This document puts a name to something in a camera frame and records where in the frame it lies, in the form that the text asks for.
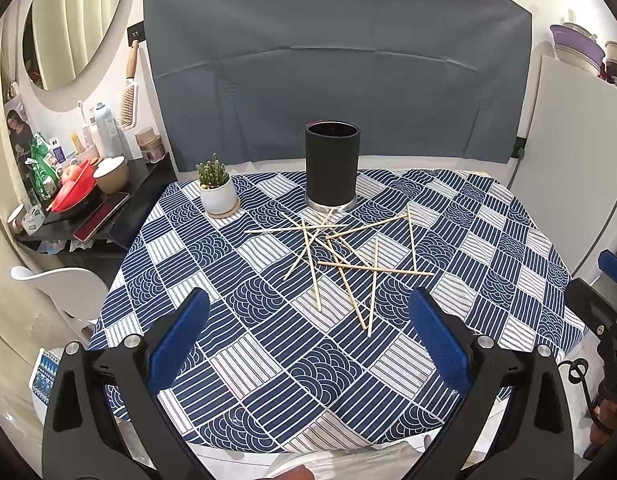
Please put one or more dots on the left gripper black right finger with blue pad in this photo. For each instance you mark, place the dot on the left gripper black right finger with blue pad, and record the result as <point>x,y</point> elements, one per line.
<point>534,439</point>

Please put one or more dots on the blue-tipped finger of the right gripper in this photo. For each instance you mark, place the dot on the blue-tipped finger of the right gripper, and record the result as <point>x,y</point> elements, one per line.
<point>607,263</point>

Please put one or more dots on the blue white patterned tablecloth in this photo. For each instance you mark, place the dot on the blue white patterned tablecloth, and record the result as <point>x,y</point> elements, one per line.
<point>269,373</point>

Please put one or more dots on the wooden chopstick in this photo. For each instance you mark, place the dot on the wooden chopstick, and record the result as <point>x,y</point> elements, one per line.
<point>336,259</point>
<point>296,228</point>
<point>370,268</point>
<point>372,301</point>
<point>411,236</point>
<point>307,242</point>
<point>365,227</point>
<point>313,237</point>

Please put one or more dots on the black cylindrical utensil holder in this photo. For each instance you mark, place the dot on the black cylindrical utensil holder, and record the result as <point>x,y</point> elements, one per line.
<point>332,158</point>

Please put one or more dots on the round wooden coaster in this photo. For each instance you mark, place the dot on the round wooden coaster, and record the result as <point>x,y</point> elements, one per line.
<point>223,215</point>

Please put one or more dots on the white chair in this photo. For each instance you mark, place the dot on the white chair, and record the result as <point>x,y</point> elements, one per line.
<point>77,293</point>

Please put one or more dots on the small cactus white pot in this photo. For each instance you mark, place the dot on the small cactus white pot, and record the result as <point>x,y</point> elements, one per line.
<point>217,191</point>

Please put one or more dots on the pink cosmetic jar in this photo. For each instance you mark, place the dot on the pink cosmetic jar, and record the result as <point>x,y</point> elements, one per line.
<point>150,145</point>

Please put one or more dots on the dark grey backdrop cloth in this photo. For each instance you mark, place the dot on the dark grey backdrop cloth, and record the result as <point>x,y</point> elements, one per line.
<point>242,79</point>

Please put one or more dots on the green snack bag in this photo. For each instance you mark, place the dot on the green snack bag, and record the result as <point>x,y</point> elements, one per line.
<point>45,177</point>

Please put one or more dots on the oval wall mirror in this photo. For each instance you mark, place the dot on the oval wall mirror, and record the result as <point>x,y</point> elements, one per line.
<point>61,37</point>

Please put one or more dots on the red plastic basket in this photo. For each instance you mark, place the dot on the red plastic basket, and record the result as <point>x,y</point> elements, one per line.
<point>77,181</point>

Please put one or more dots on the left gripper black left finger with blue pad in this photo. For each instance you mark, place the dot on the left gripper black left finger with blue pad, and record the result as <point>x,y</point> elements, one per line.
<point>81,438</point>

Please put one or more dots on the person's hand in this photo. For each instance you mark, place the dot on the person's hand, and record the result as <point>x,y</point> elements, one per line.
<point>607,415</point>

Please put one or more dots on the wooden hairbrush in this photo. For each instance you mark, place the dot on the wooden hairbrush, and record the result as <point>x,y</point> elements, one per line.
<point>128,104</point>

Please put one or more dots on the purple lidded pot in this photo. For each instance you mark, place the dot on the purple lidded pot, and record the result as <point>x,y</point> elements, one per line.
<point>576,46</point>

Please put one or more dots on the white spray bottle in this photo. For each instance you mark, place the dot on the white spray bottle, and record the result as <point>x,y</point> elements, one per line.
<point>108,131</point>

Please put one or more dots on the beige ceramic bowl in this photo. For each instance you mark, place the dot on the beige ceramic bowl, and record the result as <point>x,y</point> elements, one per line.
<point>111,174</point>

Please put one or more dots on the smartphone with dark screen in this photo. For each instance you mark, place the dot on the smartphone with dark screen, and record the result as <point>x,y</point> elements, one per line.
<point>100,216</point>

